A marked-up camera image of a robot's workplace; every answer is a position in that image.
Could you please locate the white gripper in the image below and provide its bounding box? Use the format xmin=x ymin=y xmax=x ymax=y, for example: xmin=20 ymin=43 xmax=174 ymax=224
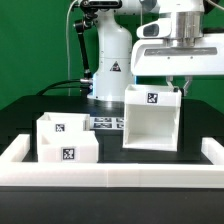
xmin=131 ymin=33 xmax=224 ymax=96

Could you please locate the white drawer cabinet box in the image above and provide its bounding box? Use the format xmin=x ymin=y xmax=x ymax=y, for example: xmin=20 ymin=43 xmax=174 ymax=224
xmin=123 ymin=85 xmax=182 ymax=151

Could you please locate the white front drawer tray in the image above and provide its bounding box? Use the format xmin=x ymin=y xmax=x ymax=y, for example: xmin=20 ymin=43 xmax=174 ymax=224
xmin=37 ymin=131 xmax=99 ymax=163

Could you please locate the white drawer tray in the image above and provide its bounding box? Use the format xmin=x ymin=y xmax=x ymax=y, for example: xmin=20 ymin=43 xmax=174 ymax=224
xmin=36 ymin=112 xmax=90 ymax=134
xmin=37 ymin=131 xmax=99 ymax=163

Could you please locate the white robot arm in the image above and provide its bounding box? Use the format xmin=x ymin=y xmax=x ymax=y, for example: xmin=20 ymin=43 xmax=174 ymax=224
xmin=79 ymin=0 xmax=224 ymax=101

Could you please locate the white rear drawer tray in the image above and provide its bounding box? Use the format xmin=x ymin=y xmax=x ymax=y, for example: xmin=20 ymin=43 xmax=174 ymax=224
xmin=36 ymin=112 xmax=90 ymax=134

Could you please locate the marker tag sheet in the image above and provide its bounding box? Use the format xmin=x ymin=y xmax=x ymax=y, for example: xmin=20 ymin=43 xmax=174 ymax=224
xmin=90 ymin=117 xmax=124 ymax=130

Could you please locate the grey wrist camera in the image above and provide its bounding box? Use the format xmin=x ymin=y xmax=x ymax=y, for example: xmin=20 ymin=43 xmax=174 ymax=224
xmin=136 ymin=18 xmax=171 ymax=39

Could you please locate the black cable bundle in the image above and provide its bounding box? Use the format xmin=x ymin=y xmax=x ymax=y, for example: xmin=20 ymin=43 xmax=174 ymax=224
xmin=35 ymin=78 xmax=94 ymax=97

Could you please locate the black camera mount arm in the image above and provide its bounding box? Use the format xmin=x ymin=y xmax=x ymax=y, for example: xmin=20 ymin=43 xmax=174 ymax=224
xmin=73 ymin=0 xmax=99 ymax=81

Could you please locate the white U-shaped border frame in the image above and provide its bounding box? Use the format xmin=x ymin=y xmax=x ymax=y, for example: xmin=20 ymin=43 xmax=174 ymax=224
xmin=0 ymin=134 xmax=224 ymax=189

